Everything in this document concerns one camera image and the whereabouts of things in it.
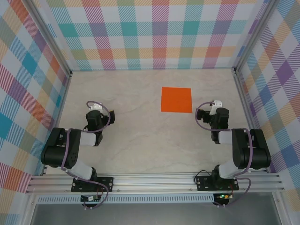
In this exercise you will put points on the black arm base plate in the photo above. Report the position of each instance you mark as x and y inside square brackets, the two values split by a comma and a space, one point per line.
[204, 182]
[105, 184]

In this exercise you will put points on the long aluminium mounting rail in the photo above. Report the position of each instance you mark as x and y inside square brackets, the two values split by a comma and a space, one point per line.
[152, 181]

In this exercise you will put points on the grey metal plate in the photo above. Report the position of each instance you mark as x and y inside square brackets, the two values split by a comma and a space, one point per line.
[152, 214]

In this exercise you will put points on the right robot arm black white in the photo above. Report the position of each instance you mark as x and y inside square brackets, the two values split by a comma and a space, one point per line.
[255, 150]

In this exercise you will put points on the aluminium frame post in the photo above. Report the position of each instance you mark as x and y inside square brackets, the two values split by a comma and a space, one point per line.
[47, 37]
[255, 32]

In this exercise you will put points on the aluminium side rail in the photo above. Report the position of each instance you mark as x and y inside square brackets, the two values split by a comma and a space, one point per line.
[248, 112]
[57, 122]

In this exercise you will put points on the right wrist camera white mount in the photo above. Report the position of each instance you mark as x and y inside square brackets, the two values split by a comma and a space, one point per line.
[215, 106]

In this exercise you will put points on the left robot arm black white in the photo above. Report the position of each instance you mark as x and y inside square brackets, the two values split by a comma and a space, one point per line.
[58, 150]

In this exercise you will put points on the small circuit board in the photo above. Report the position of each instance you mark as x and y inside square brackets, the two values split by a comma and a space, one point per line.
[90, 198]
[225, 196]

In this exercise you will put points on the orange paper sheet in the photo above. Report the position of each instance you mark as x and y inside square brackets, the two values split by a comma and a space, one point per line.
[176, 99]

